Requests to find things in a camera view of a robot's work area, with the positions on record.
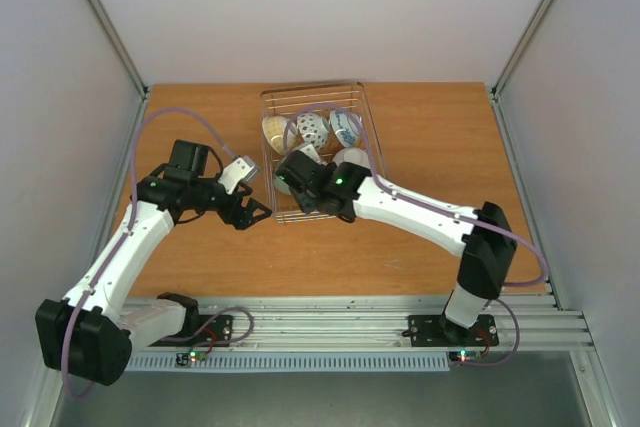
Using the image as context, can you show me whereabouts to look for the white upturned bowl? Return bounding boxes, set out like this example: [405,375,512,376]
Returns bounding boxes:
[332,147,370,169]

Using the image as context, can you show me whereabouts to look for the pink patterned bowl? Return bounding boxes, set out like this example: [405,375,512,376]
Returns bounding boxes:
[296,112,330,150]

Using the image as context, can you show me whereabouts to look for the blue floral white bowl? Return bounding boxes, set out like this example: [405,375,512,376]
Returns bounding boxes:
[329,110,362,148]

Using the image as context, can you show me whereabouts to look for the yellow patterned bowl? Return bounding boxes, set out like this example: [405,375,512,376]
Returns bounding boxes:
[261,116,298,155]

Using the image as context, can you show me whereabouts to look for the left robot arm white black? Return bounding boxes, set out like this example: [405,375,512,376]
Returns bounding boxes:
[35,140,271,386]

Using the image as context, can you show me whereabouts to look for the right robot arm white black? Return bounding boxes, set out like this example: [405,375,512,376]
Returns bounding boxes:
[276,151,517,346]

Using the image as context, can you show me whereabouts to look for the left circuit board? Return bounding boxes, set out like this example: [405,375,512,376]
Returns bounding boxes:
[174,350,208,368]

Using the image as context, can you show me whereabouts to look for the circuit board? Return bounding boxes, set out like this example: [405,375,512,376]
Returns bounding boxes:
[174,350,208,368]
[448,349,488,363]

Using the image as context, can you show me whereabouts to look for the right circuit board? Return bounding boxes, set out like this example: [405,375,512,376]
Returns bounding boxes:
[448,349,488,363]

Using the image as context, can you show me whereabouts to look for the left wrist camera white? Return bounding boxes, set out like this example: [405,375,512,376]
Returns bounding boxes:
[218,156,259,194]

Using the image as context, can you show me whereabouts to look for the wire dish rack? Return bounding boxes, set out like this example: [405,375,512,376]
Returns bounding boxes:
[260,81,387,224]

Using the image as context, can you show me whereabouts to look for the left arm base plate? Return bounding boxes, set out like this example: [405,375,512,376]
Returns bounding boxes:
[152,314,234,348]

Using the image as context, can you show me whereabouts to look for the grey slotted cable duct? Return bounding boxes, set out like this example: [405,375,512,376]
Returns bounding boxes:
[126,352,450,374]

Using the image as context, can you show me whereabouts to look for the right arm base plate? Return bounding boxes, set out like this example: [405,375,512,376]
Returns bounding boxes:
[402,314,500,348]

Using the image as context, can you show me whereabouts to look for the aluminium frame rails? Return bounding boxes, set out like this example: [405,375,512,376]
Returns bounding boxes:
[47,0,596,353]

